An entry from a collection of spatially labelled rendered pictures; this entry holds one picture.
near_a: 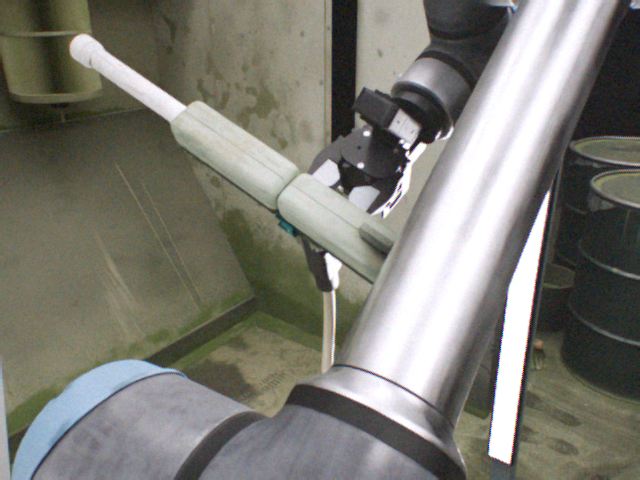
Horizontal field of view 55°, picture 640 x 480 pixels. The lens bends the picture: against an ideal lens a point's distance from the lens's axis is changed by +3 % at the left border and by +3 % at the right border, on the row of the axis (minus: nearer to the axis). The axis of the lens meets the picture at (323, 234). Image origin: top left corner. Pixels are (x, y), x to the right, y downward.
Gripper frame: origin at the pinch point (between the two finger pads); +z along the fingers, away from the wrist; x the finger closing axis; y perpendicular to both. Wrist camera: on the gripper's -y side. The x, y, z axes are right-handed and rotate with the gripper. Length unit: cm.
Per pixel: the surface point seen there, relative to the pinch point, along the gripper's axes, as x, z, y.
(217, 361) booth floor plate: 77, 9, 219
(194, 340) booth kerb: 92, 8, 217
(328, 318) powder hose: -1.6, 1.5, 24.0
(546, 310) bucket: -31, -116, 245
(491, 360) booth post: -23, -59, 187
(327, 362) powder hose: -4.2, 5.6, 29.5
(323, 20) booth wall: 101, -113, 120
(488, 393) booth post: -29, -50, 199
